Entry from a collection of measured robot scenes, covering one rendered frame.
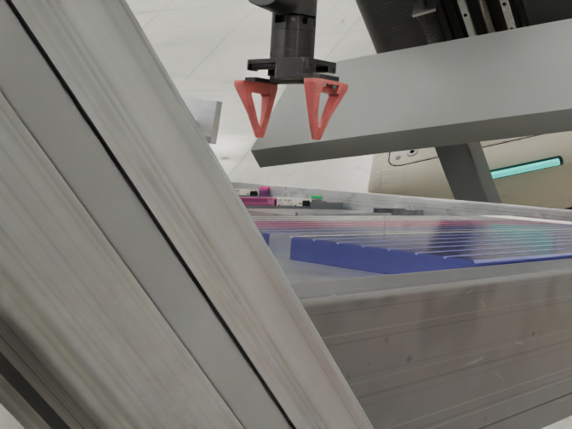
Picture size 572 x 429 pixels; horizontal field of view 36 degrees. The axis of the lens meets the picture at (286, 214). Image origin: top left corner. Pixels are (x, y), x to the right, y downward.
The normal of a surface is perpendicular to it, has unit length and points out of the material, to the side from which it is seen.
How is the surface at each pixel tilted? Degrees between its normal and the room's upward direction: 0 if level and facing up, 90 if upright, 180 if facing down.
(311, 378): 90
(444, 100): 0
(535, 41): 0
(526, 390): 90
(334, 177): 0
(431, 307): 90
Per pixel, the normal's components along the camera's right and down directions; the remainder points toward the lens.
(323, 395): 0.76, 0.08
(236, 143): -0.40, -0.73
